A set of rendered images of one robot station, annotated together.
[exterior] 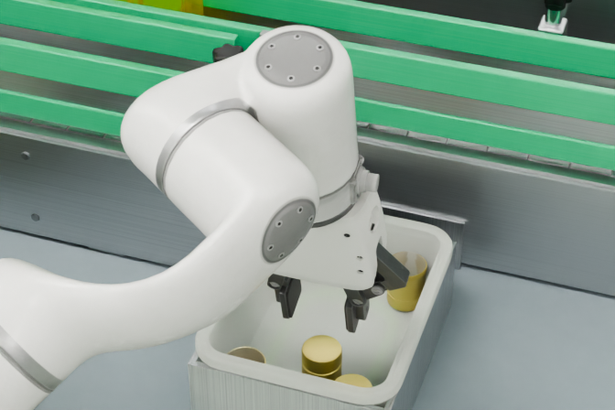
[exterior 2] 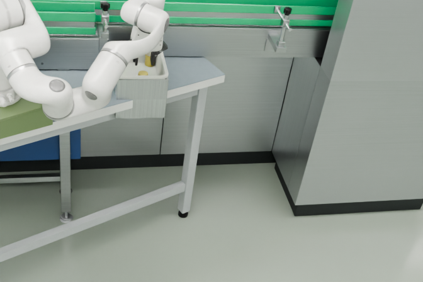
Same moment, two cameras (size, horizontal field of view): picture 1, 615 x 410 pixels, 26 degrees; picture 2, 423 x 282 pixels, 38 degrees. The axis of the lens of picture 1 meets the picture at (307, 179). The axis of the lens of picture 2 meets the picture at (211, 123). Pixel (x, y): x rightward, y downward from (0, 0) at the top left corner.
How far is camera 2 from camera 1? 1.16 m
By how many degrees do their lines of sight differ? 28
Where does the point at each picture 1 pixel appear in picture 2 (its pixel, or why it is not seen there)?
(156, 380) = not seen: hidden behind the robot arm
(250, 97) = (148, 0)
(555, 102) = (177, 7)
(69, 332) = (131, 52)
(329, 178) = not seen: hidden behind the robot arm
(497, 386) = (179, 78)
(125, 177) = (72, 45)
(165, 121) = (135, 7)
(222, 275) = (159, 34)
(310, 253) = not seen: hidden behind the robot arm
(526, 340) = (179, 68)
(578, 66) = (175, 0)
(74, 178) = (56, 48)
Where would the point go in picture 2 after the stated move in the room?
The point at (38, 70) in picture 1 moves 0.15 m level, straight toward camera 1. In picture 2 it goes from (45, 18) to (70, 38)
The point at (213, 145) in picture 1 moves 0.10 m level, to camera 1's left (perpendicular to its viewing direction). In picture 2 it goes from (148, 9) to (116, 14)
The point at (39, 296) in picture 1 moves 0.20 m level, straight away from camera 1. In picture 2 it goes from (124, 45) to (81, 16)
